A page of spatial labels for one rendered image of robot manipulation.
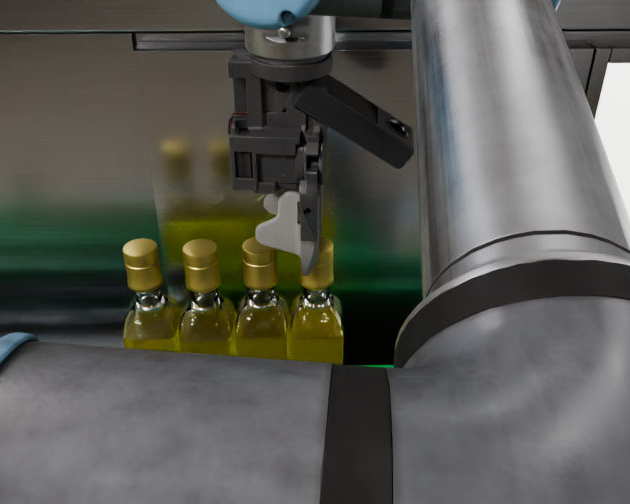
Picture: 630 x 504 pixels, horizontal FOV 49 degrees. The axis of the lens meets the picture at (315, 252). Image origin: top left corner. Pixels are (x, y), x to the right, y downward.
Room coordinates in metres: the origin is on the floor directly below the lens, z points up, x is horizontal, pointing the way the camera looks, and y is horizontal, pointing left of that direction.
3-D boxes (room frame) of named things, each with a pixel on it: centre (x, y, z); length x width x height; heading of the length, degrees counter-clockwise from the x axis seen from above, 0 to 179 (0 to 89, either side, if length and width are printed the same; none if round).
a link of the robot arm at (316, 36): (0.58, 0.02, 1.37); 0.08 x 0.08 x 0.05
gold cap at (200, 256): (0.58, 0.11, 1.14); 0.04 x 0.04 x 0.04
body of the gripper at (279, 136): (0.58, 0.03, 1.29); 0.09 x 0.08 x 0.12; 86
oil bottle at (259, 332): (0.58, 0.06, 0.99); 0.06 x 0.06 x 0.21; 1
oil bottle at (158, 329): (0.58, 0.17, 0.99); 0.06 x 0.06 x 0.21; 0
